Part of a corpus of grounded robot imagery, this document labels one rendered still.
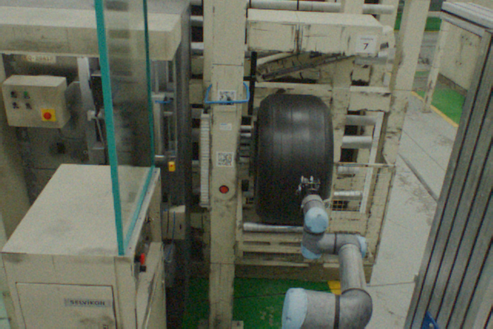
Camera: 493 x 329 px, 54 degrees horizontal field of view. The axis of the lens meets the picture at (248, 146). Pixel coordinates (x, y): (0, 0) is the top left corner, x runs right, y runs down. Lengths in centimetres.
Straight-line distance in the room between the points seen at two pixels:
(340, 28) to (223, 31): 57
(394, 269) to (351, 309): 226
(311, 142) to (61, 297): 107
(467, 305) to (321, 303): 36
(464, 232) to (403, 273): 235
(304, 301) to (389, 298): 206
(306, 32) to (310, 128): 47
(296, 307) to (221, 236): 109
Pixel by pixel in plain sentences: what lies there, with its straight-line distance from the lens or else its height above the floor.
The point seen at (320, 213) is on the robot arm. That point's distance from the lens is 164.
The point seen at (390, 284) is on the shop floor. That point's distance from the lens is 349.
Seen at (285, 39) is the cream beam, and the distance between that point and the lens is 222.
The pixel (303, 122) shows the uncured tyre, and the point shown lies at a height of 145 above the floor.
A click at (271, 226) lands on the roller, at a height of 91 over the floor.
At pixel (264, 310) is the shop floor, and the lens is 314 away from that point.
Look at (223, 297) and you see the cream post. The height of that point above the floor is 40.
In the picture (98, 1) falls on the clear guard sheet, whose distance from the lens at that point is 122.
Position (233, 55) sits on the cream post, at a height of 170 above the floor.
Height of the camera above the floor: 225
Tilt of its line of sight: 27 degrees down
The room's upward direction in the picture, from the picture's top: 3 degrees clockwise
